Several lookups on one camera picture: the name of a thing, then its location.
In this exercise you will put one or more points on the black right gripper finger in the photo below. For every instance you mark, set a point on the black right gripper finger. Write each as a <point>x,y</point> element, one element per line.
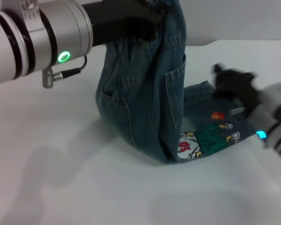
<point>218,68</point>

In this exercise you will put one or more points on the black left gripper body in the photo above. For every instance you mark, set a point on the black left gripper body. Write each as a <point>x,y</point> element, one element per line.
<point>117,21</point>

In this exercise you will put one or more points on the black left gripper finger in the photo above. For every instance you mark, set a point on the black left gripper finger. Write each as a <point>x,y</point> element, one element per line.
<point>158,16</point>

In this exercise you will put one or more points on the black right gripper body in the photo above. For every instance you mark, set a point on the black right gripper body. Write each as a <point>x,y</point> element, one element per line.
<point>236,86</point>

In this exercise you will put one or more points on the blue denim shorts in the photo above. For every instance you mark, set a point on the blue denim shorts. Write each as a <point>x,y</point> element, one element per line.
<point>140,93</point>

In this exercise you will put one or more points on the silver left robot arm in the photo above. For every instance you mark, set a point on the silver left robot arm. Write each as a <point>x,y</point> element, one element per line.
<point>37,37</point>

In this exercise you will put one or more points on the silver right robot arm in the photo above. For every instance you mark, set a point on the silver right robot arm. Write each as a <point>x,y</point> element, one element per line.
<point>276,122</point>

